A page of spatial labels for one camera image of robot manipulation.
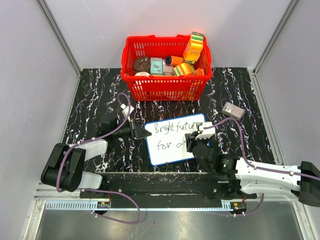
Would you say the orange juice carton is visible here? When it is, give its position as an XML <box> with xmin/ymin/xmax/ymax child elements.
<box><xmin>182</xmin><ymin>32</ymin><xmax>204</xmax><ymax>65</ymax></box>

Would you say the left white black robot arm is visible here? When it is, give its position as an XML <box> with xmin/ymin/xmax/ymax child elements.
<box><xmin>40</xmin><ymin>119</ymin><xmax>152</xmax><ymax>198</ymax></box>

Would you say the red plastic shopping basket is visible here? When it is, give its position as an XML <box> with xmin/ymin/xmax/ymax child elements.
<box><xmin>121</xmin><ymin>32</ymin><xmax>212</xmax><ymax>101</ymax></box>

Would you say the teal small box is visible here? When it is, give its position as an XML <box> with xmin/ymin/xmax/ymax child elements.
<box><xmin>150</xmin><ymin>57</ymin><xmax>163</xmax><ymax>76</ymax></box>

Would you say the orange blue-capped bottle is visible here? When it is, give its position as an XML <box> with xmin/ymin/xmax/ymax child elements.
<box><xmin>165</xmin><ymin>55</ymin><xmax>184</xmax><ymax>67</ymax></box>

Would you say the blue framed whiteboard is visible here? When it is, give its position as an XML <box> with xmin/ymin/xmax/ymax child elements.
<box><xmin>144</xmin><ymin>113</ymin><xmax>206</xmax><ymax>167</ymax></box>

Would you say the brown round bread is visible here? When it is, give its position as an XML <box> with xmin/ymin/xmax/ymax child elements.
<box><xmin>133</xmin><ymin>56</ymin><xmax>151</xmax><ymax>73</ymax></box>

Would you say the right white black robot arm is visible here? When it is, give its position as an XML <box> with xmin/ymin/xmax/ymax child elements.
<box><xmin>185</xmin><ymin>131</ymin><xmax>320</xmax><ymax>207</ymax></box>

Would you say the white round lid container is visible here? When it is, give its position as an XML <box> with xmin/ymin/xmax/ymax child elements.
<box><xmin>134</xmin><ymin>71</ymin><xmax>150</xmax><ymax>77</ymax></box>

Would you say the pink white eraser box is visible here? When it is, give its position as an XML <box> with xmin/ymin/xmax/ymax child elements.
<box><xmin>221</xmin><ymin>102</ymin><xmax>245</xmax><ymax>121</ymax></box>

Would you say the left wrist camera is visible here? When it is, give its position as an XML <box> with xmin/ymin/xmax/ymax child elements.
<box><xmin>120</xmin><ymin>104</ymin><xmax>135</xmax><ymax>122</ymax></box>

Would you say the pink white small box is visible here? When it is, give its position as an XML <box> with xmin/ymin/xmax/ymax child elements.
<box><xmin>162</xmin><ymin>59</ymin><xmax>175</xmax><ymax>76</ymax></box>

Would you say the orange snack packet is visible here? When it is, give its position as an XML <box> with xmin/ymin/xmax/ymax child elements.
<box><xmin>193</xmin><ymin>68</ymin><xmax>205</xmax><ymax>76</ymax></box>

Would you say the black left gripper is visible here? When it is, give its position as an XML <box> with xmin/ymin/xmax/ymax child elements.
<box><xmin>112</xmin><ymin>117</ymin><xmax>152</xmax><ymax>141</ymax></box>

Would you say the yellow green sponge pack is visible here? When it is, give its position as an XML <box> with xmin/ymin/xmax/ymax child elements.
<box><xmin>173</xmin><ymin>62</ymin><xmax>195</xmax><ymax>77</ymax></box>

